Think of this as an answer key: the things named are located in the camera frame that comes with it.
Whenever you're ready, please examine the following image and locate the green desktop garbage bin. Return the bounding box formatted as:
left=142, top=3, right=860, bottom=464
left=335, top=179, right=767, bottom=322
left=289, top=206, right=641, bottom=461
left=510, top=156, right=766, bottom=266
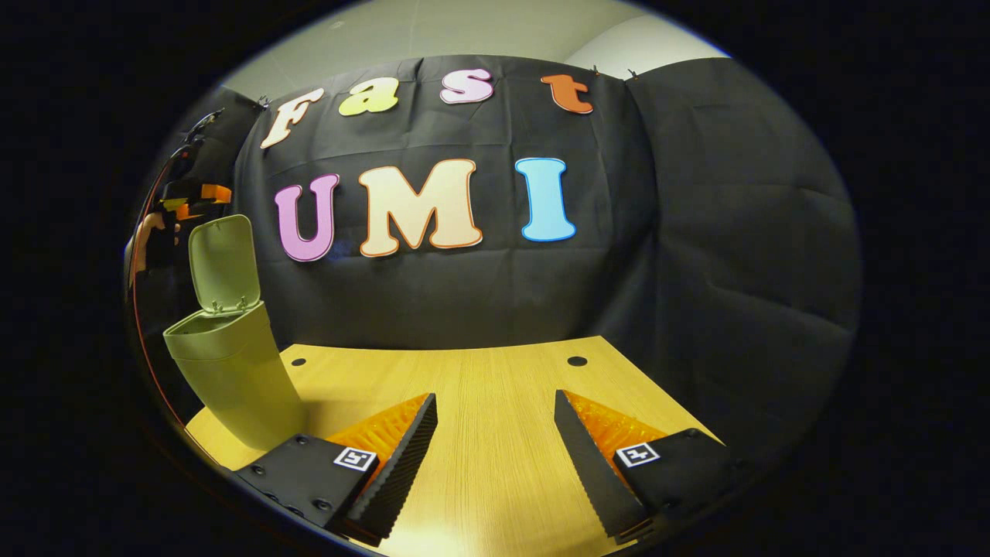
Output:
left=162, top=214, right=307, bottom=453

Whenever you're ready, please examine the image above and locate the black backdrop cloth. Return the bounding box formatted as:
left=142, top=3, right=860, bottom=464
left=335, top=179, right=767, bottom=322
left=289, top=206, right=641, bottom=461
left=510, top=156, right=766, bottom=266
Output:
left=155, top=54, right=863, bottom=465

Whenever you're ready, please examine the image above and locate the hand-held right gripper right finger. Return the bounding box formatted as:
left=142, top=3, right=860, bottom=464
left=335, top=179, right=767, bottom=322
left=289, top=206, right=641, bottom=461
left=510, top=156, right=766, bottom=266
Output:
left=554, top=389, right=745, bottom=543

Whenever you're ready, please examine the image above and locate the wooden desktop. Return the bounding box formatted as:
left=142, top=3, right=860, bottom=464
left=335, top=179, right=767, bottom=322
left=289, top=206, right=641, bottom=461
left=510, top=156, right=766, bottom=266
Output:
left=184, top=335, right=725, bottom=557

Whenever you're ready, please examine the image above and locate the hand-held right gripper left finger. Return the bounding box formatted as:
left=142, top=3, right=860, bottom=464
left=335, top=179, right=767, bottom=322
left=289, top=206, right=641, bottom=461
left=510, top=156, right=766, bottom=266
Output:
left=234, top=392, right=439, bottom=547

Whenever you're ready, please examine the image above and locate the thin red cable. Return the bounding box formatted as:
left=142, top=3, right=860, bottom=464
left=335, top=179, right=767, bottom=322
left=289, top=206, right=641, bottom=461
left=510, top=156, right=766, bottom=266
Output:
left=126, top=143, right=194, bottom=442

